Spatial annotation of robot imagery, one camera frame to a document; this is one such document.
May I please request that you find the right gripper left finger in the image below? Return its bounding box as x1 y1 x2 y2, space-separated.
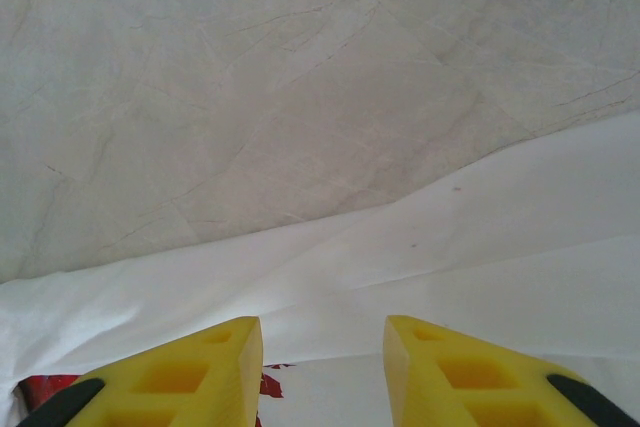
14 315 264 427

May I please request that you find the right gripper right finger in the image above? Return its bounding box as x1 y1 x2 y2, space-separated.
383 314 640 427

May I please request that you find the white t-shirt with red print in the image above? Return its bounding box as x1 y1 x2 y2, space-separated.
0 111 640 427

